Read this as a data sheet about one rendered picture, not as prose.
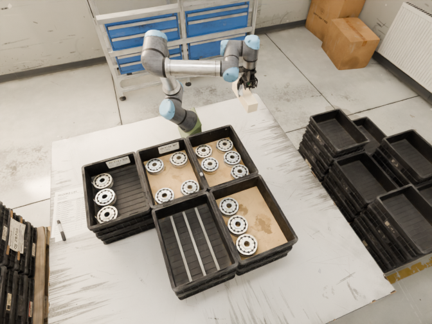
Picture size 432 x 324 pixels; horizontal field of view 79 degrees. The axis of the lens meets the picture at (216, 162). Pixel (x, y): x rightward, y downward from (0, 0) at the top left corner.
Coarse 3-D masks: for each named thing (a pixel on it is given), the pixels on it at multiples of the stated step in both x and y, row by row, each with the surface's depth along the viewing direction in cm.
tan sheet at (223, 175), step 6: (228, 138) 170; (204, 144) 167; (210, 144) 167; (216, 150) 164; (234, 150) 164; (216, 156) 161; (222, 156) 161; (222, 162) 159; (240, 162) 159; (222, 168) 156; (228, 168) 156; (204, 174) 153; (210, 174) 153; (216, 174) 153; (222, 174) 153; (228, 174) 153; (210, 180) 151; (216, 180) 151; (222, 180) 151; (228, 180) 151; (210, 186) 148
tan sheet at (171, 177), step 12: (168, 156) 161; (168, 168) 156; (180, 168) 156; (192, 168) 156; (156, 180) 151; (168, 180) 151; (180, 180) 151; (156, 192) 146; (180, 192) 146; (156, 204) 142
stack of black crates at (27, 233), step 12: (0, 204) 168; (0, 216) 165; (0, 228) 163; (36, 228) 204; (0, 240) 160; (24, 240) 184; (36, 240) 198; (0, 252) 157; (12, 252) 169; (24, 252) 180; (0, 264) 156; (12, 264) 165; (24, 264) 177
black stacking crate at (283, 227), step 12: (252, 180) 142; (216, 192) 137; (228, 192) 143; (264, 192) 140; (216, 204) 132; (276, 216) 134; (288, 228) 125; (288, 240) 129; (276, 252) 123; (252, 264) 124
